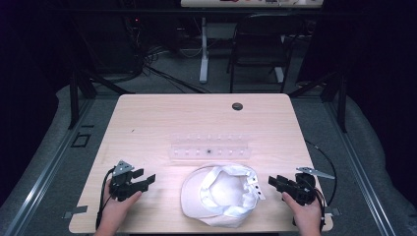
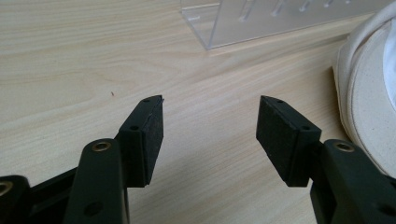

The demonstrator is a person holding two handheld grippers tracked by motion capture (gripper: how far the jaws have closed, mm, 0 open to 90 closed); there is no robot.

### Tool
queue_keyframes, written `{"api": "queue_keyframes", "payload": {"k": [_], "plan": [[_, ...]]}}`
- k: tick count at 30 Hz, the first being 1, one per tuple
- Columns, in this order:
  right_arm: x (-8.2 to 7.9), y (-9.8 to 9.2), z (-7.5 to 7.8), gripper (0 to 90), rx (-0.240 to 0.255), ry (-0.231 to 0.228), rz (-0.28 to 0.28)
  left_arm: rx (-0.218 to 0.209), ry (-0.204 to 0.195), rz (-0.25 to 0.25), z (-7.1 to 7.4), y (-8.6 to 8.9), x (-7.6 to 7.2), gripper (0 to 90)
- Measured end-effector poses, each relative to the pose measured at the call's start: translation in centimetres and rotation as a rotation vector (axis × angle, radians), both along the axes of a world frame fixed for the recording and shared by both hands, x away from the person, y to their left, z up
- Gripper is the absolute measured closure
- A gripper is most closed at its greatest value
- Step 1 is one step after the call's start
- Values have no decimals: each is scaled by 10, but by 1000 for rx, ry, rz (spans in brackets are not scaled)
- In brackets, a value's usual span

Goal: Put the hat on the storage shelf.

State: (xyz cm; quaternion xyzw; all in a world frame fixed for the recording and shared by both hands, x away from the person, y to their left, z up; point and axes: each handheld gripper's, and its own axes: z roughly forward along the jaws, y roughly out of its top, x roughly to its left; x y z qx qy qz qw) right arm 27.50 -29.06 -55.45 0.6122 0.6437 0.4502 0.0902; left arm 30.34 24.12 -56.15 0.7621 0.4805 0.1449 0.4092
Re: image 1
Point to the black chair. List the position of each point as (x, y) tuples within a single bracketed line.
[(259, 39)]

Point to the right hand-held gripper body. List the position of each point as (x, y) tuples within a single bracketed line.
[(303, 191)]

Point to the dark table grommet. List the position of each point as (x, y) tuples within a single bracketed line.
[(237, 106)]

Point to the white desk leg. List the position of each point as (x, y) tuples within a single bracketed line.
[(204, 55)]

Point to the black metal stand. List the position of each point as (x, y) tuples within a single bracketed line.
[(74, 98), (341, 101)]

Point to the white baseball cap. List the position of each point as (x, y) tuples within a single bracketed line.
[(223, 196)]

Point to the clear plastic rack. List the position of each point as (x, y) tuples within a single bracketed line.
[(209, 147)]

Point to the person's left hand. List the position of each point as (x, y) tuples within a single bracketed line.
[(114, 209)]

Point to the aluminium floor rail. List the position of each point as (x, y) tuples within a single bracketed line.
[(49, 167), (357, 167)]

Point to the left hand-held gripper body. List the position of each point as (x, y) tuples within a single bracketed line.
[(122, 187)]

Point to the grey table bracket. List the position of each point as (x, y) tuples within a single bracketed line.
[(75, 211), (332, 211)]

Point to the person's right hand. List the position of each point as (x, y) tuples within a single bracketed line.
[(306, 218)]

